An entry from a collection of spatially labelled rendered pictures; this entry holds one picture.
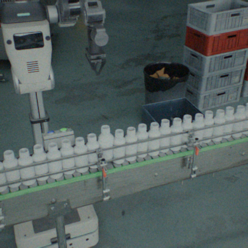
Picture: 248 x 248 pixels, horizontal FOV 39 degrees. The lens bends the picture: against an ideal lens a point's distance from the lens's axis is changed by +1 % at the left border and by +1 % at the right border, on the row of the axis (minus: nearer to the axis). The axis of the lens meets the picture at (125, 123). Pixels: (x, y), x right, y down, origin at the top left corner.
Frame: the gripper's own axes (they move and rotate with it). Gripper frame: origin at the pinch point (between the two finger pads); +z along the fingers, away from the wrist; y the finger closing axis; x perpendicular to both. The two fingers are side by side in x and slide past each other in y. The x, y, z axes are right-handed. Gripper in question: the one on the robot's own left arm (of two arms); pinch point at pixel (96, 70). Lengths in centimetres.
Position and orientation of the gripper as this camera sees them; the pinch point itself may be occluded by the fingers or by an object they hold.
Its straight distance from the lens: 156.6
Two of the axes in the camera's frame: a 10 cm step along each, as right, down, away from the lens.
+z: -0.1, 8.5, 5.2
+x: -9.4, 1.7, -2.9
